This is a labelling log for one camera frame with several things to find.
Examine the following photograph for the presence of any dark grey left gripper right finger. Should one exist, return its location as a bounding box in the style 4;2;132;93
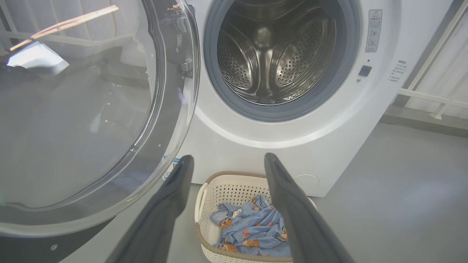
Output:
264;153;355;263

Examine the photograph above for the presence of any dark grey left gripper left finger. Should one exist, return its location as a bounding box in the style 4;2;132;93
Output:
106;155;195;263

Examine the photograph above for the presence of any blue cartoon print garment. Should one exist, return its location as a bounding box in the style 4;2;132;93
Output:
210;203;293;258
234;195;289;241

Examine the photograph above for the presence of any round black glass washer door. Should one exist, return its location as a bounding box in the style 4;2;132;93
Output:
0;0;200;263

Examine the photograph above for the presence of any cream perforated basket brown rim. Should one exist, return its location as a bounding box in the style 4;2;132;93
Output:
195;171;317;263

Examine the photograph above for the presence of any white front-load washing machine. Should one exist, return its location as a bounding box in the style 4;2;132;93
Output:
163;0;454;198

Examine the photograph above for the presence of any grey rubber door gasket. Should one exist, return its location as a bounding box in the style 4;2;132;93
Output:
203;0;361;122

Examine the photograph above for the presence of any round white filter cover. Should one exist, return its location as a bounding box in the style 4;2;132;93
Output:
292;174;320;191

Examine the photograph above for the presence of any blue energy label sticker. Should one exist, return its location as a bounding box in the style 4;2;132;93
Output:
163;158;180;180

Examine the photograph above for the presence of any perforated steel drum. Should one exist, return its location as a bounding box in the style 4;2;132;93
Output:
217;0;337;106

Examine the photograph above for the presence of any grey warning sticker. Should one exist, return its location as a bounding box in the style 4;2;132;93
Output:
365;9;383;53

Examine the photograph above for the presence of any white metal rail frame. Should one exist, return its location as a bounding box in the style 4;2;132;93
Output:
398;0;468;120

